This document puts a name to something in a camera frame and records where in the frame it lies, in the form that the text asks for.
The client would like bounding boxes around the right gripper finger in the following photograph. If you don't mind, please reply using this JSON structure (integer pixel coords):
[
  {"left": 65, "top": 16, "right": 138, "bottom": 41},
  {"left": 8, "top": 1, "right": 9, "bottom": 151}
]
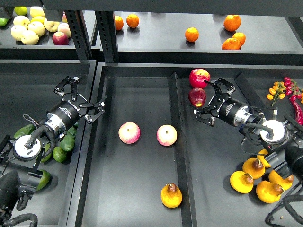
[
  {"left": 193, "top": 107, "right": 215, "bottom": 126},
  {"left": 205, "top": 78, "right": 236, "bottom": 99}
]

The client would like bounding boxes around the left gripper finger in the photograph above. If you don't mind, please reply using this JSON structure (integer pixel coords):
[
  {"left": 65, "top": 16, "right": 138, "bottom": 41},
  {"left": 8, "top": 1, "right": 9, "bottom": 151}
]
[
  {"left": 54, "top": 76, "right": 80, "bottom": 101},
  {"left": 79, "top": 95, "right": 107, "bottom": 124}
]

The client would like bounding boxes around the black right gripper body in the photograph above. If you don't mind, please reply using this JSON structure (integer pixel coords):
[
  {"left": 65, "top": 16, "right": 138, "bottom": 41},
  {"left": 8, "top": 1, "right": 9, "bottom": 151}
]
[{"left": 208, "top": 96, "right": 250, "bottom": 126}]

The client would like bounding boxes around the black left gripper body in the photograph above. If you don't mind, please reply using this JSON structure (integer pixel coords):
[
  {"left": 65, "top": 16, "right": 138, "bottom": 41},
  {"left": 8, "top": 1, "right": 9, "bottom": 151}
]
[{"left": 46, "top": 94, "right": 88, "bottom": 130}]

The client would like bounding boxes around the dark green avocado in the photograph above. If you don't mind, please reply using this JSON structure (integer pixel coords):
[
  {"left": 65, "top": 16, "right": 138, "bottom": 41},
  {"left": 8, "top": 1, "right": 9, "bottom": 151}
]
[{"left": 60, "top": 132, "right": 75, "bottom": 152}]

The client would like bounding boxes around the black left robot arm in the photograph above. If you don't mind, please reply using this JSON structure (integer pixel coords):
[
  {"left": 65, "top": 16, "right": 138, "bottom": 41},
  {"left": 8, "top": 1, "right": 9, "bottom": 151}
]
[{"left": 0, "top": 76, "right": 106, "bottom": 227}]

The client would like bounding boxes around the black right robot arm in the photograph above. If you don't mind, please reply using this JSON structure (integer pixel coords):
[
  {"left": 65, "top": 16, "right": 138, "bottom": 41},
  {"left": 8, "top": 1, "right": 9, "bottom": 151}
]
[{"left": 194, "top": 78, "right": 303, "bottom": 227}]

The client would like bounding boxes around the green avocado in pile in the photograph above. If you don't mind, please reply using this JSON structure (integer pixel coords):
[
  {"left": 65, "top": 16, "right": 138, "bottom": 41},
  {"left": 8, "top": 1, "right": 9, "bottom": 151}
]
[{"left": 53, "top": 147, "right": 67, "bottom": 163}]

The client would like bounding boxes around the yellow pear back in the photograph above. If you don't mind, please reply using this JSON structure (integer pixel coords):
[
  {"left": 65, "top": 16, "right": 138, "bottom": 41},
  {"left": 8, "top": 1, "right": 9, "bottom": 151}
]
[{"left": 242, "top": 158, "right": 266, "bottom": 180}]

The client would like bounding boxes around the pale yellow pear front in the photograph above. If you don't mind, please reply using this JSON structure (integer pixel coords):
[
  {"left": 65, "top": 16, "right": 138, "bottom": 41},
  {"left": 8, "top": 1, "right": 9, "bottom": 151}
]
[{"left": 20, "top": 30, "right": 39, "bottom": 45}]

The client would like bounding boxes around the pale yellow pear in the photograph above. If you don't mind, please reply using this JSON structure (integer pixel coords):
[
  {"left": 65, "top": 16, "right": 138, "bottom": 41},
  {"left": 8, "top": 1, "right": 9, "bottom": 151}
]
[
  {"left": 28, "top": 21, "right": 45, "bottom": 37},
  {"left": 20, "top": 30, "right": 39, "bottom": 45},
  {"left": 10, "top": 25, "right": 27, "bottom": 41}
]

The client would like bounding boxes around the light green avocado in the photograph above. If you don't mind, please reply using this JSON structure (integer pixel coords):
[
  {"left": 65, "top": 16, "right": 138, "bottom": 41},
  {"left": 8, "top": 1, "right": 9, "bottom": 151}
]
[{"left": 36, "top": 170, "right": 51, "bottom": 191}]

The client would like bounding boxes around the pale yellow pear middle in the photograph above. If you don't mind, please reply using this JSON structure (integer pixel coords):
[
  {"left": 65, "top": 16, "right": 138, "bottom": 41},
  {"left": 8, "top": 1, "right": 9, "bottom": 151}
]
[{"left": 28, "top": 21, "right": 45, "bottom": 37}]

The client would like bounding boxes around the pale yellow pear left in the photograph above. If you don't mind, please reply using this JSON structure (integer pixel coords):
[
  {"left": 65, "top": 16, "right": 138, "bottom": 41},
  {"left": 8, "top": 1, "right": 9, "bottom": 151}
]
[{"left": 10, "top": 25, "right": 27, "bottom": 41}]

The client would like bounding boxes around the dark red apple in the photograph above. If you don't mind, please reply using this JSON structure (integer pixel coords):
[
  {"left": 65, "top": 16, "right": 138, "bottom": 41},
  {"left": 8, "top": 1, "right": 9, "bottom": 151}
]
[{"left": 188, "top": 87, "right": 206, "bottom": 107}]

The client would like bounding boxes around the bright red apple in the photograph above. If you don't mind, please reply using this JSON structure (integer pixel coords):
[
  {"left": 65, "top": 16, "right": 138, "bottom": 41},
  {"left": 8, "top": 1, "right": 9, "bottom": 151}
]
[{"left": 189, "top": 69, "right": 210, "bottom": 88}]

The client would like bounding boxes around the black left tray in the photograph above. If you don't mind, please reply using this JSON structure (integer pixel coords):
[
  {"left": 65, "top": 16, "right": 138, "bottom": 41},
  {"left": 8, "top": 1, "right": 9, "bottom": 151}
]
[{"left": 0, "top": 60, "right": 96, "bottom": 227}]

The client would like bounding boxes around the black tray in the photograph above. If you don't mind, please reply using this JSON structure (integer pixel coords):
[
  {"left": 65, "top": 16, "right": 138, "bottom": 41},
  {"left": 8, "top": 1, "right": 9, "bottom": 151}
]
[
  {"left": 66, "top": 62, "right": 303, "bottom": 227},
  {"left": 0, "top": 60, "right": 96, "bottom": 227}
]

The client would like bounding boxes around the pink apple left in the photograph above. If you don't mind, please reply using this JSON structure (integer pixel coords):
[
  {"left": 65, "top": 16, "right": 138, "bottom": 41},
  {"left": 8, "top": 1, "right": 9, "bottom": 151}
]
[{"left": 118, "top": 122, "right": 141, "bottom": 144}]

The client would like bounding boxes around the pink apple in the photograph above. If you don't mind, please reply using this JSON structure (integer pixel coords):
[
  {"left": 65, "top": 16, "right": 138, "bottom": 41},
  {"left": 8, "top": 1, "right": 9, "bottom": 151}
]
[
  {"left": 156, "top": 124, "right": 178, "bottom": 147},
  {"left": 118, "top": 122, "right": 141, "bottom": 144}
]

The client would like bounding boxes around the pink apple right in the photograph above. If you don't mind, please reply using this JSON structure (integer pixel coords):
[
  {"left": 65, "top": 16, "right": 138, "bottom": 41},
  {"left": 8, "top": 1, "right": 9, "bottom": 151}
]
[{"left": 156, "top": 124, "right": 178, "bottom": 147}]

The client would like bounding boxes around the orange front right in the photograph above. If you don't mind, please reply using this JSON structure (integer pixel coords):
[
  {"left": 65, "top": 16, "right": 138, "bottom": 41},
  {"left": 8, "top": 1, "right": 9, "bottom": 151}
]
[{"left": 221, "top": 37, "right": 241, "bottom": 50}]

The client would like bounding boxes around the orange cherry tomato bunch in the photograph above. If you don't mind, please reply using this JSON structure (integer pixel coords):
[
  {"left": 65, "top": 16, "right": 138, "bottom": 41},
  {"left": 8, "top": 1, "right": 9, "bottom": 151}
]
[{"left": 266, "top": 81, "right": 286, "bottom": 107}]

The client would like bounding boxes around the red apple on shelf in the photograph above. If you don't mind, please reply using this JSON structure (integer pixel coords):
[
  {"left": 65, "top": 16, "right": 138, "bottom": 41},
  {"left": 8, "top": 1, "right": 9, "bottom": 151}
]
[{"left": 52, "top": 32, "right": 69, "bottom": 45}]

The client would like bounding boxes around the orange small right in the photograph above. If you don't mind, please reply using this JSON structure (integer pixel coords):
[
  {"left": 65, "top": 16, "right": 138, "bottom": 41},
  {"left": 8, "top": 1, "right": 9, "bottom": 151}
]
[{"left": 232, "top": 32, "right": 246, "bottom": 46}]

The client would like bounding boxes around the orange centre shelf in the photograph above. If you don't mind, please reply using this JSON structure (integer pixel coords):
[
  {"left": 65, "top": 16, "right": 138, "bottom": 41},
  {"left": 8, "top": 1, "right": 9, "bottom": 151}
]
[{"left": 185, "top": 27, "right": 199, "bottom": 43}]

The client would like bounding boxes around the red cherry tomato bunch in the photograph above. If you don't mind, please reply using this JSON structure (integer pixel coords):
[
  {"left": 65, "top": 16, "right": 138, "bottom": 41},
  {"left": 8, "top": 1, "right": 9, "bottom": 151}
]
[{"left": 284, "top": 77, "right": 303, "bottom": 104}]

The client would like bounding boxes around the large orange top right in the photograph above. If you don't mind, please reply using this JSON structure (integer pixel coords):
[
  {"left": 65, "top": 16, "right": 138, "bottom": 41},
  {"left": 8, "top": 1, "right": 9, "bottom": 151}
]
[{"left": 223, "top": 15, "right": 241, "bottom": 32}]

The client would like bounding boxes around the red chili pepper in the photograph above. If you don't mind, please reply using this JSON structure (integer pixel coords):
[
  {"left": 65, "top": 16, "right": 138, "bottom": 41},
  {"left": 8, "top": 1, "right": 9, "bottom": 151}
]
[{"left": 289, "top": 95, "right": 303, "bottom": 125}]

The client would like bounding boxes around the black centre tray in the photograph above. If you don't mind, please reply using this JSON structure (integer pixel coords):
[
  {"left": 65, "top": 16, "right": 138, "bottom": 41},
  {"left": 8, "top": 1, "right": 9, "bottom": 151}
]
[{"left": 66, "top": 62, "right": 303, "bottom": 227}]

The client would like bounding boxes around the green lime on shelf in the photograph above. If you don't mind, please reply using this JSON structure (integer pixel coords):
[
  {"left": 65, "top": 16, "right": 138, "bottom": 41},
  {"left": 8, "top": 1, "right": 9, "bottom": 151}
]
[{"left": 14, "top": 6, "right": 28, "bottom": 16}]

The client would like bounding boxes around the orange far left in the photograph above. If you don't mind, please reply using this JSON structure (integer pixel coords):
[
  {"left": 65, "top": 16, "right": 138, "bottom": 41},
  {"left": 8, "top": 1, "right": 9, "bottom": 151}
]
[{"left": 114, "top": 16, "right": 124, "bottom": 31}]

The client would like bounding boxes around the black tray divider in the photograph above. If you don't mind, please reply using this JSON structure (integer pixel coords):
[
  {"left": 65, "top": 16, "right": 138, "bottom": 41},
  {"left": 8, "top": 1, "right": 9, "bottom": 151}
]
[{"left": 168, "top": 72, "right": 197, "bottom": 227}]

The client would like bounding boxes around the black shelf post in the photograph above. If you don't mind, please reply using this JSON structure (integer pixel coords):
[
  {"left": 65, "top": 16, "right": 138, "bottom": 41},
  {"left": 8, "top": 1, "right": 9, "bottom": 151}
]
[{"left": 95, "top": 11, "right": 119, "bottom": 63}]

